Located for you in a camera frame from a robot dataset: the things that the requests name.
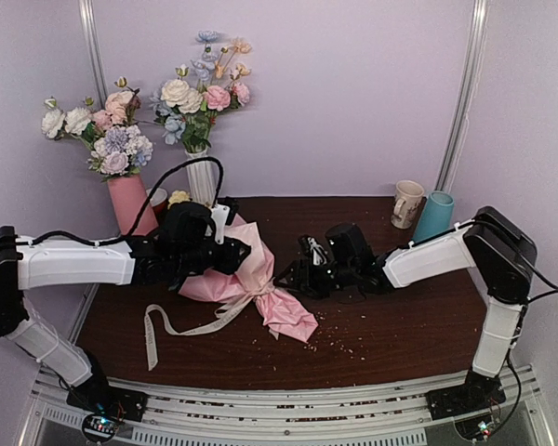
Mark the yellow blue flower bunch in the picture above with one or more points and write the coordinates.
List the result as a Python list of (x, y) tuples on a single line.
[(178, 196)]

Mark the right round status board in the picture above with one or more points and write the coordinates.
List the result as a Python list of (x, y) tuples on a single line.
[(481, 426)]

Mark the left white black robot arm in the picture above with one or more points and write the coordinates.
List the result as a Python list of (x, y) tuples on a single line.
[(58, 258)]

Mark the left aluminium post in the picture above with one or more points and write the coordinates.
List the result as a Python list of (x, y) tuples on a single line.
[(89, 28)]

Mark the round status board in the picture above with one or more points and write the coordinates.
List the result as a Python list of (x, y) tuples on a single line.
[(100, 428), (481, 426)]

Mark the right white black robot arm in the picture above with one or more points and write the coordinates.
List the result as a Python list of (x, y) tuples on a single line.
[(497, 255)]

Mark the cream floral mug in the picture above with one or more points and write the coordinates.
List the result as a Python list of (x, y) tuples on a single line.
[(408, 196)]

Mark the white ribbed vase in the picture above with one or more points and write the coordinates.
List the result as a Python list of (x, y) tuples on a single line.
[(202, 182)]

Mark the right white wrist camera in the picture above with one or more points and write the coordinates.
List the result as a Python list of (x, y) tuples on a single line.
[(312, 249)]

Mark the aluminium post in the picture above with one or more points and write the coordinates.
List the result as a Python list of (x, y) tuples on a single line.
[(89, 28), (468, 86)]

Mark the teal vase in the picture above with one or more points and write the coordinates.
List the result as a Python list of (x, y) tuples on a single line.
[(435, 217)]

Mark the aluminium rail base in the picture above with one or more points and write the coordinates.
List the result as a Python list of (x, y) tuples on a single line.
[(387, 414)]

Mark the pastel flowers in pink vase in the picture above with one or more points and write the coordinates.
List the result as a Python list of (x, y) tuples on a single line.
[(116, 145)]

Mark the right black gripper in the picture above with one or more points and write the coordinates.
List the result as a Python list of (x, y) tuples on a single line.
[(305, 271)]

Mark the pink vase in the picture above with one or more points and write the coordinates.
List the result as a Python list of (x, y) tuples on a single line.
[(128, 194)]

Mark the red white bowl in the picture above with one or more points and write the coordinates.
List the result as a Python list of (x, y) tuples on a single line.
[(159, 201)]

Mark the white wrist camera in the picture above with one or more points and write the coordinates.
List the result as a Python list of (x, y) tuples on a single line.
[(219, 216), (312, 249)]

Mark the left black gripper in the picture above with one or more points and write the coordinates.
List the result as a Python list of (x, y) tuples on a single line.
[(231, 261)]

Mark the pastel flowers in white vase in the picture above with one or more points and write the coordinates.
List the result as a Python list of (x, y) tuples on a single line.
[(188, 106)]

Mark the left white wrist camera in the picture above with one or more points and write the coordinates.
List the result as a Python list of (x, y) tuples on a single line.
[(219, 216)]

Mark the left round status board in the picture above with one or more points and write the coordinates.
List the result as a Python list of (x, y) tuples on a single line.
[(100, 428)]

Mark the pink wrapping paper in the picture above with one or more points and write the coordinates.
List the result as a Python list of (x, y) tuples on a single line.
[(280, 311)]

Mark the right aluminium post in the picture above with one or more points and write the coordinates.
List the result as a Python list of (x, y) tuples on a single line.
[(468, 86)]

